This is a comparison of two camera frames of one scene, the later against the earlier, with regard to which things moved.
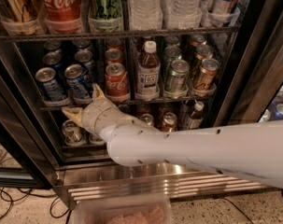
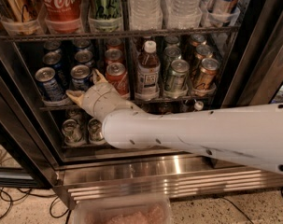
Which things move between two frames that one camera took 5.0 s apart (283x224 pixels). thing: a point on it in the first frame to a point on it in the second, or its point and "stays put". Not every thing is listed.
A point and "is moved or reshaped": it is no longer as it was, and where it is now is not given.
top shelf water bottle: (146, 7) stays put
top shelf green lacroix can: (105, 2) stays put
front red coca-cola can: (117, 81) stays put
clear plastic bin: (144, 210) stays put
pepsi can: (79, 83) is moved or reshaped
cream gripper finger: (75, 113) to (77, 95)
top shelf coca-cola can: (61, 7) stays put
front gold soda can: (205, 78) stays put
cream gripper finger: (97, 93) to (97, 77)
